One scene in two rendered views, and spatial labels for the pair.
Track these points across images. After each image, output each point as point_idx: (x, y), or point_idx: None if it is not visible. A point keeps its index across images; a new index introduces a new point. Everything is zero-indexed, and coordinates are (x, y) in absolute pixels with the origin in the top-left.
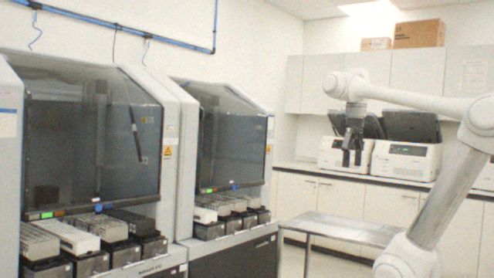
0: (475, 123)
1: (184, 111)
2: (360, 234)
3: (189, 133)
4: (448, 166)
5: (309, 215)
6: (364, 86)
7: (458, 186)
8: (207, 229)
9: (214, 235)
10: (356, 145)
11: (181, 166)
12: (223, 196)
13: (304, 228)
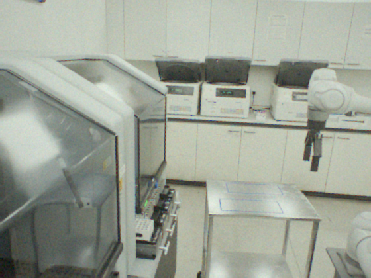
0: None
1: (125, 128)
2: (279, 206)
3: (130, 151)
4: None
5: (215, 188)
6: (364, 101)
7: None
8: (155, 247)
9: (158, 247)
10: (307, 142)
11: (127, 193)
12: None
13: (234, 212)
